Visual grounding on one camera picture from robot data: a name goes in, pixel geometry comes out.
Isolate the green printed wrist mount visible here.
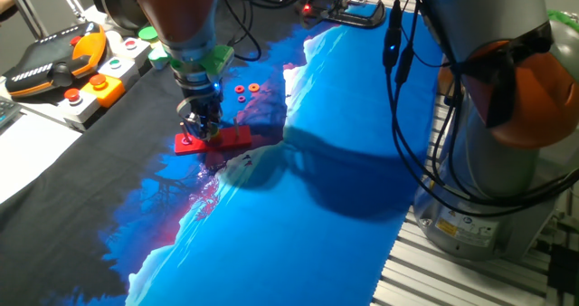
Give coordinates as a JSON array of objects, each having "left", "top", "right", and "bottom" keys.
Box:
[{"left": 147, "top": 43, "right": 235, "bottom": 77}]

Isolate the green fabric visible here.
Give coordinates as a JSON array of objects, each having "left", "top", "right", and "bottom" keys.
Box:
[{"left": 546, "top": 9, "right": 579, "bottom": 33}]

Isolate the orange black teach pendant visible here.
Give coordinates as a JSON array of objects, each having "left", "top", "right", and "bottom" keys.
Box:
[{"left": 3, "top": 21, "right": 109, "bottom": 100}]

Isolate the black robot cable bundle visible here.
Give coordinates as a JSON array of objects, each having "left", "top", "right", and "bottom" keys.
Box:
[{"left": 216, "top": 0, "right": 579, "bottom": 216}]

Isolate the green button white box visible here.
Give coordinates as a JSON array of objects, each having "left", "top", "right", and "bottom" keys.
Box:
[{"left": 98, "top": 55, "right": 140, "bottom": 90}]

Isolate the white sheet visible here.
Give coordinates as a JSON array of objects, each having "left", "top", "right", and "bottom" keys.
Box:
[{"left": 0, "top": 110, "right": 82, "bottom": 206}]

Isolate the green button yellow box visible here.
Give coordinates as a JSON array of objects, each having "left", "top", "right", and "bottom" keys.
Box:
[{"left": 138, "top": 24, "right": 160, "bottom": 49}]

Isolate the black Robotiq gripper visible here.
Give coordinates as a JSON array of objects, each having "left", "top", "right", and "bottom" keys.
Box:
[{"left": 180, "top": 82, "right": 224, "bottom": 140}]

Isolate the black stand base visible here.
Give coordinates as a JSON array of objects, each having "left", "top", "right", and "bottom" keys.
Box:
[{"left": 294, "top": 0, "right": 387, "bottom": 30}]

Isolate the black keyboard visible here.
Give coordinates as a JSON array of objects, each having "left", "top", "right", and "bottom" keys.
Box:
[{"left": 0, "top": 96, "right": 23, "bottom": 129}]

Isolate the grey metal frame leg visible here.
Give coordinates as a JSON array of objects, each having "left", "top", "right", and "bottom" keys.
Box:
[{"left": 4, "top": 0, "right": 49, "bottom": 40}]

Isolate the orange button yellow box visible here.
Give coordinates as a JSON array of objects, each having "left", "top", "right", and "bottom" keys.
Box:
[{"left": 80, "top": 73, "right": 127, "bottom": 109}]

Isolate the red button white box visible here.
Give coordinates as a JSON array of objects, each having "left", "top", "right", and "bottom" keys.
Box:
[
  {"left": 57, "top": 87, "right": 101, "bottom": 130},
  {"left": 112, "top": 37, "right": 155, "bottom": 70}
]

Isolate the red Hanoi base with pegs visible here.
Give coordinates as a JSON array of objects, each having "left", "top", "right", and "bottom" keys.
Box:
[{"left": 174, "top": 117, "right": 253, "bottom": 157}]

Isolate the black filament spool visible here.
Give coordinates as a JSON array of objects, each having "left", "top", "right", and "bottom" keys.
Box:
[{"left": 90, "top": 0, "right": 150, "bottom": 31}]

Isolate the blue landscape print cloth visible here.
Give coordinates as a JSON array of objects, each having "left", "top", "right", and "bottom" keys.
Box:
[{"left": 0, "top": 0, "right": 444, "bottom": 306}]

